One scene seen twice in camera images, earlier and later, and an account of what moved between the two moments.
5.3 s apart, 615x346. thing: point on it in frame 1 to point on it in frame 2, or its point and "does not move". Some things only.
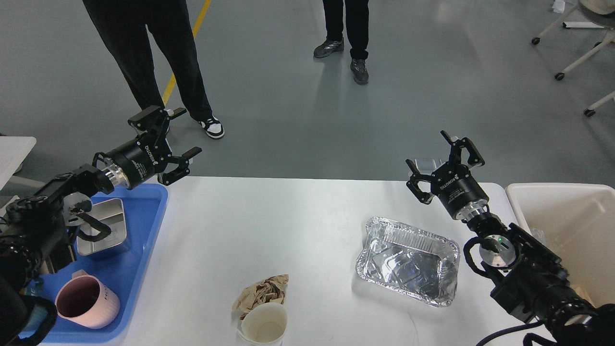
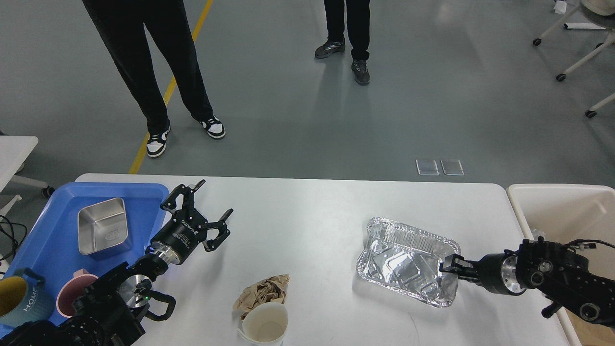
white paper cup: x=264 y=325 does not move
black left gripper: x=134 y=162 to x=176 y=239
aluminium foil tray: x=410 y=261 does not move
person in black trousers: x=126 y=23 does not move
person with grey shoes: x=354 y=14 does not move
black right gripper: x=455 y=186 to x=497 y=272
